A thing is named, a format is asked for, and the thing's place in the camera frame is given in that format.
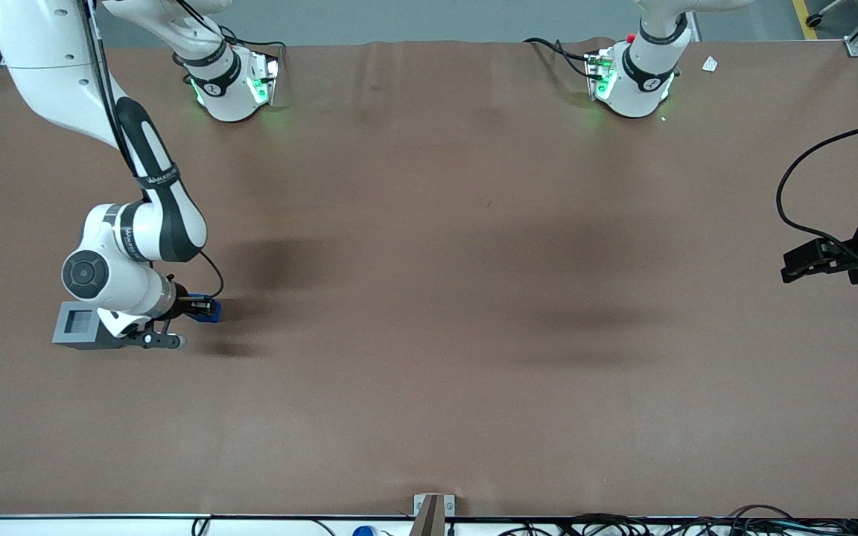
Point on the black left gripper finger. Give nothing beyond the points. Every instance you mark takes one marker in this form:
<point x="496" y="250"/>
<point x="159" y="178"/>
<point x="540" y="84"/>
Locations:
<point x="816" y="253"/>
<point x="809" y="272"/>

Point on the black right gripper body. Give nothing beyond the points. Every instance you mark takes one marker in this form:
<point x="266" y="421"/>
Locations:
<point x="182" y="304"/>

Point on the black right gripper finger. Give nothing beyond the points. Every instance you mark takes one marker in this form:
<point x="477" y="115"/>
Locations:
<point x="200" y="300"/>
<point x="202" y="316"/>

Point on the blue plastic part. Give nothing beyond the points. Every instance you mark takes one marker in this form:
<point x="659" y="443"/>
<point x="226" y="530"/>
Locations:
<point x="216" y="309"/>

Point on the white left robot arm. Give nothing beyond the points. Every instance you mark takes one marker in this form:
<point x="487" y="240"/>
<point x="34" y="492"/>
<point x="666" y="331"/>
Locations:
<point x="641" y="89"/>

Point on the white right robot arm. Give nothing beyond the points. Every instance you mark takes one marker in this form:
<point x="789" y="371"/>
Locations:
<point x="153" y="223"/>

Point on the gray square base block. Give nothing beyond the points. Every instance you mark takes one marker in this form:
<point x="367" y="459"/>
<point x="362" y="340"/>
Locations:
<point x="75" y="321"/>

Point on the small white tag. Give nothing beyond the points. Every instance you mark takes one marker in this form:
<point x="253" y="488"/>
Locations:
<point x="710" y="64"/>

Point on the table cover sheet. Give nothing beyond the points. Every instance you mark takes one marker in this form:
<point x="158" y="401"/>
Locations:
<point x="429" y="335"/>

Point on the black caster wheel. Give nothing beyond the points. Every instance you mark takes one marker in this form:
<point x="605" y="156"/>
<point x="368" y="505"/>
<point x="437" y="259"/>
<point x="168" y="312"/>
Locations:
<point x="815" y="20"/>

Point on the yellow floor tape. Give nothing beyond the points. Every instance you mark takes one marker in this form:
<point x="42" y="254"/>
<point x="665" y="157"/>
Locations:
<point x="805" y="15"/>

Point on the small blue round object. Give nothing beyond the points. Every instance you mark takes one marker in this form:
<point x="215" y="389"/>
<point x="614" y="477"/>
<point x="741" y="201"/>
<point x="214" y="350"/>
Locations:
<point x="363" y="531"/>

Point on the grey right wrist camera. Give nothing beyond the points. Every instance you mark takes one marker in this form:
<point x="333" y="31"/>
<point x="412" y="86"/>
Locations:
<point x="161" y="341"/>

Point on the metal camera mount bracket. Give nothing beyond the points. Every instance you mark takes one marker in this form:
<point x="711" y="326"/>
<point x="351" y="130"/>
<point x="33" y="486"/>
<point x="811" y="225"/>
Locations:
<point x="433" y="510"/>

